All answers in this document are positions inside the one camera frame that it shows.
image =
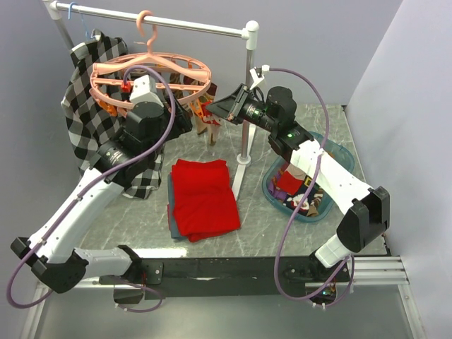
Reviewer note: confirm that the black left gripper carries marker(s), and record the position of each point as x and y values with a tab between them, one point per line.
183	123

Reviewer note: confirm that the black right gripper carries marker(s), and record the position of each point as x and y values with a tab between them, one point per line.
229	107

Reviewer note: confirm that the orange hanger clip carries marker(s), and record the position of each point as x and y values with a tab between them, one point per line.
196	108

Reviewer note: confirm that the pink round sock hanger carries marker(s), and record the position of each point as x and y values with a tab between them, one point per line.
116	71

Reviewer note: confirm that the navy patterned sock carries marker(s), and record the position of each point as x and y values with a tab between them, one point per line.
309	208

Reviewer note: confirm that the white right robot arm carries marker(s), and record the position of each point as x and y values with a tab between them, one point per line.
366	210

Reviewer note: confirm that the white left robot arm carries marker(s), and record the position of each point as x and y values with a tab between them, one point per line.
52	252

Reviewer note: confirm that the brown striped sock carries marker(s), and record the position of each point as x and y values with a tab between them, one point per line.
175	78

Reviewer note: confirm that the black white checkered shirt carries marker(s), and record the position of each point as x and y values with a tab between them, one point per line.
89	125

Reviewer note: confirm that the striped beige sock right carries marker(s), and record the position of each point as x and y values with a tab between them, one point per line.
190	81

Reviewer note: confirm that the red folded cloth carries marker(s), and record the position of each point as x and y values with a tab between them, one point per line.
205	205

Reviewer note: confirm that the grey folded cloth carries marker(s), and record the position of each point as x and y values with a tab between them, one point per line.
173	227

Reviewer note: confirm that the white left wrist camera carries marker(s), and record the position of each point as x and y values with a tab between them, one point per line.
142	89

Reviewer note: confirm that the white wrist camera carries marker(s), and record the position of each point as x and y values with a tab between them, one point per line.
258	75
142	89

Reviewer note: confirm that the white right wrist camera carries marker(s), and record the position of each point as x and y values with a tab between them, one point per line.
258	75

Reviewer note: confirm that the blue wire hanger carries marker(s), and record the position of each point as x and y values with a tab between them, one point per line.
88	33

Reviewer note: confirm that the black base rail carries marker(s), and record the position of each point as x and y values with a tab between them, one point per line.
224	277

